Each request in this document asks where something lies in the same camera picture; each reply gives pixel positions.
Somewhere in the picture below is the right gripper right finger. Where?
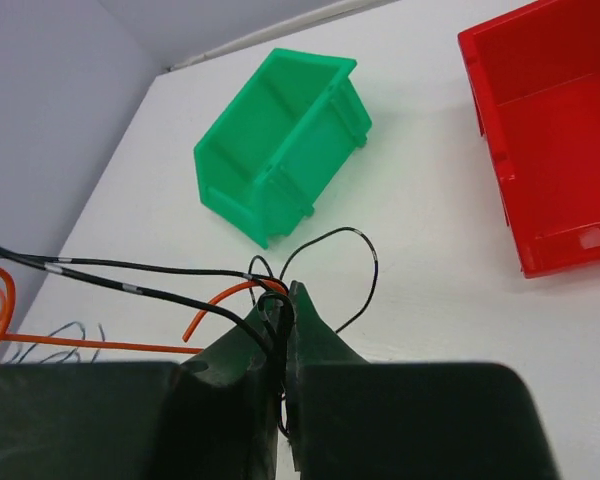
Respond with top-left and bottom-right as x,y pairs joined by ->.
285,281 -> 368,479

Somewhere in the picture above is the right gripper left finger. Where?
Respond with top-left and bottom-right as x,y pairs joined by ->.
182,327 -> 284,479

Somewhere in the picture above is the thin black wire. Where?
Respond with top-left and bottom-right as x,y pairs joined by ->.
0,227 -> 379,436

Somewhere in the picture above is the multicolour wire bundle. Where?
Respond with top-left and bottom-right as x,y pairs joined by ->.
0,322 -> 106,365

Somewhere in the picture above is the orange wire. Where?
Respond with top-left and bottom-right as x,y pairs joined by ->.
0,260 -> 289,354

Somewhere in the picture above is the green plastic bin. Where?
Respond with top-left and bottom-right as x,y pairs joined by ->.
193,48 -> 372,248

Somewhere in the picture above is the red plastic bin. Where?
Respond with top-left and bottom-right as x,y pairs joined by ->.
458,0 -> 600,278

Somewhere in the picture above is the aluminium back rail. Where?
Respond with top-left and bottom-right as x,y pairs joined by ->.
165,0 -> 394,73

